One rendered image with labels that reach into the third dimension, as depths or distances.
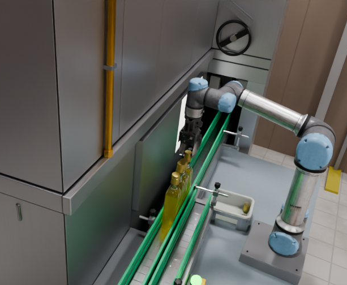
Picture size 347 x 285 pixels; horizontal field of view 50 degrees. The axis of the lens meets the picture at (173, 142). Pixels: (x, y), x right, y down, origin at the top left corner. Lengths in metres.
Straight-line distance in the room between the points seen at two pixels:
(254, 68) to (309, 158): 1.12
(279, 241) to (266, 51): 1.20
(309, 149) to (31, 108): 0.91
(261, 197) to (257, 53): 0.86
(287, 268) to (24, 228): 1.10
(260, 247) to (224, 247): 0.17
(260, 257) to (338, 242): 1.64
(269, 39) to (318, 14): 1.51
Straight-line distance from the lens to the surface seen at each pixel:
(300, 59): 3.87
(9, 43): 0.89
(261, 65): 2.36
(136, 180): 1.48
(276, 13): 2.29
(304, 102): 3.99
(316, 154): 1.36
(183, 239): 1.62
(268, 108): 1.50
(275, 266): 1.73
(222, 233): 1.88
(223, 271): 1.72
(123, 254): 1.54
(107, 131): 1.09
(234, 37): 2.29
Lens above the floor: 2.02
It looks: 30 degrees down
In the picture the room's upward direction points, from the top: 7 degrees clockwise
